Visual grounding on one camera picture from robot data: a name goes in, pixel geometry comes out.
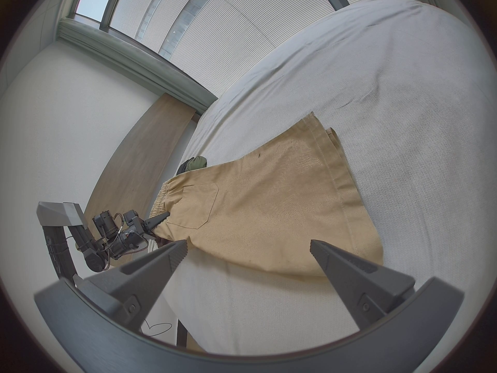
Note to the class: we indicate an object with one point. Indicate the green garment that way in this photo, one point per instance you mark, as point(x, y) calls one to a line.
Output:
point(198, 162)

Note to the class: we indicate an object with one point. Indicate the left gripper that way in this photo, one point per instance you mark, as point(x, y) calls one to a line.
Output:
point(134, 237)

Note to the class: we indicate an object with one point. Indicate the brown garment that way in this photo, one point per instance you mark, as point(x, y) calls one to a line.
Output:
point(160, 241)

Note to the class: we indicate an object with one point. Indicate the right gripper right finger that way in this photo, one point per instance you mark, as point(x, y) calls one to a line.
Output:
point(369, 290)

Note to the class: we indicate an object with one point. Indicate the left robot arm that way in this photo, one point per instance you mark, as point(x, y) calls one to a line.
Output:
point(58, 214)

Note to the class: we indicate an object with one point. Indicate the tan shorts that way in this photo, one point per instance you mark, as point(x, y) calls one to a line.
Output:
point(271, 200)

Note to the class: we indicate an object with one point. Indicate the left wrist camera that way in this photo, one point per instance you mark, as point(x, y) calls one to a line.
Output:
point(131, 216)

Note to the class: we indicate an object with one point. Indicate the bed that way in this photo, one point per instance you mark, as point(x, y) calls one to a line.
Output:
point(388, 111)

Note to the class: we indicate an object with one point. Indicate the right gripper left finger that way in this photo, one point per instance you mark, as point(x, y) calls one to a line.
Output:
point(128, 290)

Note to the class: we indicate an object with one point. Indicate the black garment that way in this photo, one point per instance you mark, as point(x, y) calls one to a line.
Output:
point(183, 168)

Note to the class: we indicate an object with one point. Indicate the window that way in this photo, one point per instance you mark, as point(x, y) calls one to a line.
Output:
point(233, 14)

